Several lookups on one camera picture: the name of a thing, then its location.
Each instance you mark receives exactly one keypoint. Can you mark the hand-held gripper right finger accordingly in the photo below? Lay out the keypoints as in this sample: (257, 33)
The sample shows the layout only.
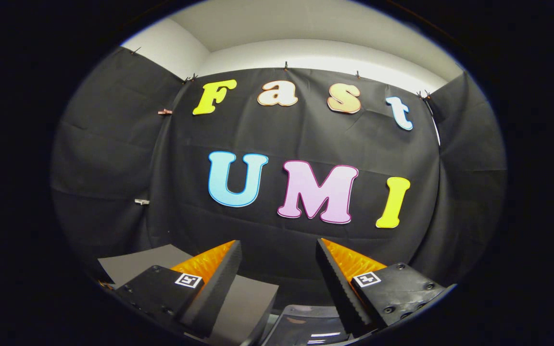
(337, 288)

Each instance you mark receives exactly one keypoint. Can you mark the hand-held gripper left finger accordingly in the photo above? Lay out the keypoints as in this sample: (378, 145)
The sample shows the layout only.
(221, 288)

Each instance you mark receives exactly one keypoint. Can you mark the grey toy washing machine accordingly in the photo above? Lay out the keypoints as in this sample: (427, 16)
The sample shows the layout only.
(270, 323)

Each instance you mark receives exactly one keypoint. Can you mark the silver clip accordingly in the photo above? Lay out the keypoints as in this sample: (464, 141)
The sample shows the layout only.
(142, 202)

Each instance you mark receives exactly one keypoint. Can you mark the black backdrop cloth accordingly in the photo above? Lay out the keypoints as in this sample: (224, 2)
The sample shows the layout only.
(306, 139)

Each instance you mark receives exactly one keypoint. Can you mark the copper clip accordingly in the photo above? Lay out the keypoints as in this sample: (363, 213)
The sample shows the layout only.
(165, 111)

